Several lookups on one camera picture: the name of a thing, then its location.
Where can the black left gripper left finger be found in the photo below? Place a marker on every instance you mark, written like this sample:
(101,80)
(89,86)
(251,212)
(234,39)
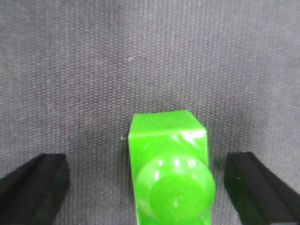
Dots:
(33,193)

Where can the green toy block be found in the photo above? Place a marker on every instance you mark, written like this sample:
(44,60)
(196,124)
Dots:
(171,176)

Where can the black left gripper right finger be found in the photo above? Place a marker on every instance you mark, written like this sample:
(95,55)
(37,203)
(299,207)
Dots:
(259,196)

